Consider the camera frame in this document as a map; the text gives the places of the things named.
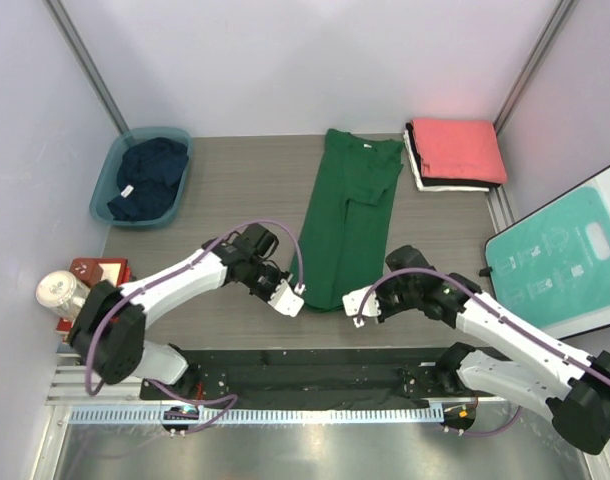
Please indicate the small dark red box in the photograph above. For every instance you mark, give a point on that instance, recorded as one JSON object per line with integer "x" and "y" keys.
{"x": 88, "y": 270}

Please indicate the folded red t shirt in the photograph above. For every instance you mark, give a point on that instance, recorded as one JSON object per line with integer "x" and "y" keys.
{"x": 459, "y": 149}

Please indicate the clear plastic jar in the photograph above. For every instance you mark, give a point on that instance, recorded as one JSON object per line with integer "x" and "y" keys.
{"x": 62, "y": 293}

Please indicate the green t shirt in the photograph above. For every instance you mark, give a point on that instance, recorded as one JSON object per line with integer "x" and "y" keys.
{"x": 345, "y": 231}

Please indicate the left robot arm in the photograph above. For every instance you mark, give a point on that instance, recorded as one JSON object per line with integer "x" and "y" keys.
{"x": 109, "y": 332}

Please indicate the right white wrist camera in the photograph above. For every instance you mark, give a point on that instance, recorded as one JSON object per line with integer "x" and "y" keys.
{"x": 360, "y": 305}

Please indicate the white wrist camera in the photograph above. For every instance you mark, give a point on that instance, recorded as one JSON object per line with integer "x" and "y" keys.
{"x": 287, "y": 300}
{"x": 360, "y": 305}

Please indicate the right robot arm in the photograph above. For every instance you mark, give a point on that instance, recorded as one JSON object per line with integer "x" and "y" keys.
{"x": 582, "y": 418}

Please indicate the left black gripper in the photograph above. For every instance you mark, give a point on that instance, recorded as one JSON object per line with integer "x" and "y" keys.
{"x": 279, "y": 276}

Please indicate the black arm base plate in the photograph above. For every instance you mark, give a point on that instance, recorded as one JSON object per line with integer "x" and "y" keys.
{"x": 322, "y": 379}

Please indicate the blue plastic basket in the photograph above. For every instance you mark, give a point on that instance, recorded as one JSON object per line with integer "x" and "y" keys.
{"x": 106, "y": 187}

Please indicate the teal folding board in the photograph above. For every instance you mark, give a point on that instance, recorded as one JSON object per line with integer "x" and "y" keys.
{"x": 552, "y": 268}

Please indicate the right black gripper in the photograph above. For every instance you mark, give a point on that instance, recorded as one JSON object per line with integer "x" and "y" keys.
{"x": 385, "y": 312}

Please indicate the navy blue t shirt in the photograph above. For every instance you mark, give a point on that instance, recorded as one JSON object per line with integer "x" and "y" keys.
{"x": 148, "y": 179}

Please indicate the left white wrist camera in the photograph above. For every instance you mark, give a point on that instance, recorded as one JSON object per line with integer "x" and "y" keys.
{"x": 287, "y": 300}

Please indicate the aluminium rail frame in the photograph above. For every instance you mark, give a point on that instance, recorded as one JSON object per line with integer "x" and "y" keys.
{"x": 60, "y": 380}

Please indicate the stack of red books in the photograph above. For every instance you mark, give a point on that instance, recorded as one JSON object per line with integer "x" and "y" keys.
{"x": 117, "y": 271}

